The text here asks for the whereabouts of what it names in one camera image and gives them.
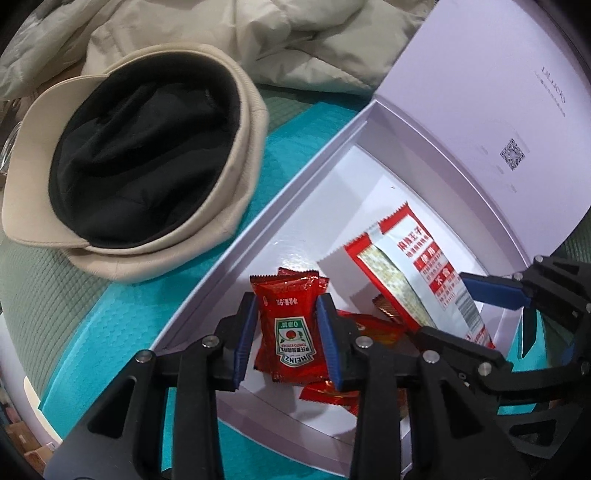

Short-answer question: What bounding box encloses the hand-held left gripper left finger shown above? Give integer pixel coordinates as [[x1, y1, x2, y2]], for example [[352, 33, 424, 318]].
[[44, 292, 257, 480]]

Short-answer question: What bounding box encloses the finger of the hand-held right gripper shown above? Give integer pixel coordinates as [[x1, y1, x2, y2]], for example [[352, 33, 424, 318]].
[[459, 256, 591, 333], [414, 325, 591, 446]]

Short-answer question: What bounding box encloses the glass jar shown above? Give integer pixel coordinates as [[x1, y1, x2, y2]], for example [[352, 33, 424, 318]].
[[0, 122, 24, 176]]

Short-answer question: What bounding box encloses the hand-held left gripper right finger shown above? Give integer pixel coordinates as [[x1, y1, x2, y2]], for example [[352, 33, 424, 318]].
[[315, 293, 532, 480]]

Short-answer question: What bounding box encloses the cream puffer jacket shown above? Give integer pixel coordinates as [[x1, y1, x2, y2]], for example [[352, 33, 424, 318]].
[[83, 0, 428, 95]]

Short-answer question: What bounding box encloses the beige cap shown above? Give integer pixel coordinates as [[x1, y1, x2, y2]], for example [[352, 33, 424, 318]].
[[1, 45, 271, 283]]

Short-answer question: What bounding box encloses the long red white packet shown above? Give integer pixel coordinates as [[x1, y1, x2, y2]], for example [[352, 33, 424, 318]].
[[318, 202, 497, 349]]

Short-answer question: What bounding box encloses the red ketchup packet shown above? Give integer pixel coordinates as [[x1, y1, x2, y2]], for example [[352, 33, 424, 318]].
[[249, 274, 329, 384], [299, 381, 361, 416]]

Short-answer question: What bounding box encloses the dark red candy packet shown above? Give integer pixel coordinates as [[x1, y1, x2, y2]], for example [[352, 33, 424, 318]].
[[276, 267, 320, 282]]

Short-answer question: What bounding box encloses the white gift box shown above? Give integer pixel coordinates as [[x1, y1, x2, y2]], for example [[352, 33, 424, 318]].
[[150, 0, 591, 478]]

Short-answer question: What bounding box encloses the teal bubble mailer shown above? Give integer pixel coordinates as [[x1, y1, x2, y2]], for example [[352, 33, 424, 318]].
[[39, 102, 585, 480]]

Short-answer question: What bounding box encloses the pale khaki puffer jacket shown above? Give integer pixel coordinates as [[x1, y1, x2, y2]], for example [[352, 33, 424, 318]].
[[0, 0, 116, 100]]

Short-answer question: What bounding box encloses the red gold snack packet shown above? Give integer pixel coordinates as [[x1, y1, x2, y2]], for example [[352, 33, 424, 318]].
[[372, 295, 407, 321]]

